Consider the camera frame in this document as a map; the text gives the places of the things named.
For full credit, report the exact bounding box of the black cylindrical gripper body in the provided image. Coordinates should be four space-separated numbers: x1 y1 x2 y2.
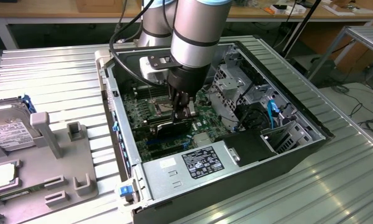
167 64 212 96

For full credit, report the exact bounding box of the graphics card with black shroud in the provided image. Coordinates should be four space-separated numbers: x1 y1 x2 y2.
132 118 196 142

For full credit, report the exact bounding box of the CPU socket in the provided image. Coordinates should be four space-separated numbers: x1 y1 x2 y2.
153 99 176 117

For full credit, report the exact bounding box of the green motherboard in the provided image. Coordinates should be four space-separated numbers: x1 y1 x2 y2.
121 83 236 164

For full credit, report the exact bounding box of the black RAM slot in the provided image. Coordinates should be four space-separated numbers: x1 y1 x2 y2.
133 90 169 99
132 84 168 94

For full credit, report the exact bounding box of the small silver heat sink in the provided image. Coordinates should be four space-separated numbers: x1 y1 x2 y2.
192 133 215 144

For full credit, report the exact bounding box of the blue expansion slot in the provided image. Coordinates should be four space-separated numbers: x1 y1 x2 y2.
145 136 187 146

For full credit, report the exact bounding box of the black expansion slot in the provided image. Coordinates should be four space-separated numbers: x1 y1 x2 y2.
149 146 189 159

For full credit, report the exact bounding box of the black plastic shroud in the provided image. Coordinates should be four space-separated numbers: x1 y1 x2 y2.
215 130 280 168

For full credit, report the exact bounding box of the silver power supply unit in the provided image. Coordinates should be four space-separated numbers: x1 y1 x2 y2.
140 140 243 201

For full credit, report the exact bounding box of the silver disk bay with grille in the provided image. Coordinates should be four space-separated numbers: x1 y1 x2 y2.
260 116 320 155

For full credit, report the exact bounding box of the open black PC case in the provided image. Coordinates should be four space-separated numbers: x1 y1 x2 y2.
93 35 336 224

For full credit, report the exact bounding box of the orange and white box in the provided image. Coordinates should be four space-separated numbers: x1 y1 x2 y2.
263 4 288 15

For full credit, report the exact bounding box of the black box on floor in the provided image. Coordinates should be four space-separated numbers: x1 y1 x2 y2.
291 55 336 82

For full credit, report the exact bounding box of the blue case latch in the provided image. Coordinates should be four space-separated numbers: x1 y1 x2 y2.
119 185 135 199

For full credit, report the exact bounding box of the black stand pole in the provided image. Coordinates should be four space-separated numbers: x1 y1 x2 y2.
280 0 324 58

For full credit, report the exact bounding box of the grey plastic parts rack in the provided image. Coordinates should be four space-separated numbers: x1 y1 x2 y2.
0 111 101 224

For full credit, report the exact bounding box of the long wooden desk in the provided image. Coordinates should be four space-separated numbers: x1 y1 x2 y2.
0 0 373 26

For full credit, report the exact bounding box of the hard disk with blue carrier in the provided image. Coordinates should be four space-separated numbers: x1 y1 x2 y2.
0 94 41 151

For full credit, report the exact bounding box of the flat cardboard tray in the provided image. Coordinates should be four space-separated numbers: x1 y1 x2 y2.
321 0 357 17

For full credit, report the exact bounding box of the green loose RAM stick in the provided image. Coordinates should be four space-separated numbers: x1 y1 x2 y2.
0 184 47 202

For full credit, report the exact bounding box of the silver CPU chip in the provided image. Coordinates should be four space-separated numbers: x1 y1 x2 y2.
0 164 19 190

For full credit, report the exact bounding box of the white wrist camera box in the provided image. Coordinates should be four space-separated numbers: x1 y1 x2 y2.
139 55 183 86

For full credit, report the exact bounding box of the thick black wire bundle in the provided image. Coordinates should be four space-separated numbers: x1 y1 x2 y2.
235 102 271 132

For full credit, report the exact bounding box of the blue wire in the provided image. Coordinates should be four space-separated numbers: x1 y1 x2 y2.
268 99 283 129

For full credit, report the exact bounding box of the thin cable with connector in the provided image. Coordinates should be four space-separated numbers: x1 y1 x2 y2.
116 0 128 44

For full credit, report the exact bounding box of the thick black camera cable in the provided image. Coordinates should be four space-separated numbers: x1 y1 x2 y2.
108 0 168 87

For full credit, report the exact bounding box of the metal frame slat table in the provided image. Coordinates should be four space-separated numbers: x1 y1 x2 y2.
307 25 373 82

